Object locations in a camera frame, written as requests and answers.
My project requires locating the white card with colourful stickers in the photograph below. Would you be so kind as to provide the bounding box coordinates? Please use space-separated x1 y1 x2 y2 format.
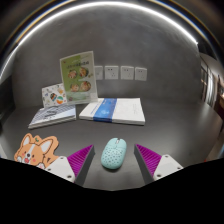
41 82 68 109

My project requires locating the mint green spotted computer mouse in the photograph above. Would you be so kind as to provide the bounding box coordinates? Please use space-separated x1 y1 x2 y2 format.
100 137 128 170

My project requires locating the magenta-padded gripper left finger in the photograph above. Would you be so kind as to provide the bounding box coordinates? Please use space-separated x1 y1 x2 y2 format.
44 144 96 187

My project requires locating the orange corgi-shaped mouse pad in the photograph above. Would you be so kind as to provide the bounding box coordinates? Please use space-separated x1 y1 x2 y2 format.
13 133 60 170

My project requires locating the green upright menu sign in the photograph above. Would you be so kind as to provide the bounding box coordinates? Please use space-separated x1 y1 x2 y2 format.
59 50 99 106

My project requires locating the white book with blue band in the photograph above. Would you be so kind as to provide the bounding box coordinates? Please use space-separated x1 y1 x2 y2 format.
78 97 146 126

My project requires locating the white wall socket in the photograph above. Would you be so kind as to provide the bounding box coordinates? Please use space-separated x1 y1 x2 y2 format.
134 66 148 82
94 65 104 81
104 65 120 81
120 65 135 81

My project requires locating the grey and white book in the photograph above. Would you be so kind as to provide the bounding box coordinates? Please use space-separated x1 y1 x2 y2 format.
27 104 77 130

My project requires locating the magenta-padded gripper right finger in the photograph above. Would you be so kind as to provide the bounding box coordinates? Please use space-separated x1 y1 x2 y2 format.
133 143 184 185

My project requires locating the curved white light strip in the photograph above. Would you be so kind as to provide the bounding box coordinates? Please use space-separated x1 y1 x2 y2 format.
0 1 200 81

